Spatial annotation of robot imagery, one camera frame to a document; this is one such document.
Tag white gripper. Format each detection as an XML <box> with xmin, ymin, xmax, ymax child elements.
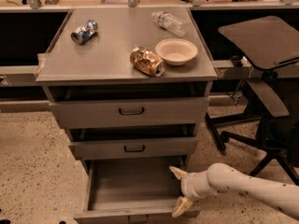
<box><xmin>169</xmin><ymin>166</ymin><xmax>205</xmax><ymax>217</ymax></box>

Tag grey bottom drawer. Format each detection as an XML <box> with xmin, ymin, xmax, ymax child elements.
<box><xmin>74</xmin><ymin>156</ymin><xmax>200</xmax><ymax>224</ymax></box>

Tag grey drawer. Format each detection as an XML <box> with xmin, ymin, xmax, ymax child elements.
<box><xmin>74</xmin><ymin>156</ymin><xmax>200</xmax><ymax>224</ymax></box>
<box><xmin>69</xmin><ymin>137</ymin><xmax>197</xmax><ymax>161</ymax></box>
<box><xmin>50</xmin><ymin>97</ymin><xmax>209</xmax><ymax>129</ymax></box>

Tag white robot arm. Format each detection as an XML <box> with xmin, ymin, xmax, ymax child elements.
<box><xmin>169</xmin><ymin>163</ymin><xmax>299</xmax><ymax>220</ymax></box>

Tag grey middle drawer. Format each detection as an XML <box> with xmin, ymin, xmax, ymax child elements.
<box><xmin>69</xmin><ymin>137</ymin><xmax>197</xmax><ymax>161</ymax></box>

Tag grey drawer cabinet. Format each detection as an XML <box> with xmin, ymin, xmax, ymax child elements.
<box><xmin>36</xmin><ymin>7</ymin><xmax>219</xmax><ymax>175</ymax></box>

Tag grey top drawer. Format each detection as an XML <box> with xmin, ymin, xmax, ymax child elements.
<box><xmin>50</xmin><ymin>97</ymin><xmax>209</xmax><ymax>129</ymax></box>

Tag crushed gold soda can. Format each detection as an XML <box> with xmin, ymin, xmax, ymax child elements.
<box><xmin>130</xmin><ymin>47</ymin><xmax>165</xmax><ymax>77</ymax></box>

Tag beige paper bowl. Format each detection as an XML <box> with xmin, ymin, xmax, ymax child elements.
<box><xmin>155</xmin><ymin>38</ymin><xmax>198</xmax><ymax>66</ymax></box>

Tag clear plastic water bottle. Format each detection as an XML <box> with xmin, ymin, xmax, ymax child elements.
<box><xmin>151</xmin><ymin>11</ymin><xmax>188</xmax><ymax>37</ymax></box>

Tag black office chair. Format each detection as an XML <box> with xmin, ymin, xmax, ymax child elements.
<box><xmin>206</xmin><ymin>16</ymin><xmax>299</xmax><ymax>185</ymax></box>

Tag crushed blue soda can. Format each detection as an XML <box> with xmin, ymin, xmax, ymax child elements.
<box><xmin>71</xmin><ymin>20</ymin><xmax>98</xmax><ymax>45</ymax></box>

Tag long lab workbench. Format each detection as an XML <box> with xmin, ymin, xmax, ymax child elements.
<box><xmin>0</xmin><ymin>0</ymin><xmax>299</xmax><ymax>99</ymax></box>

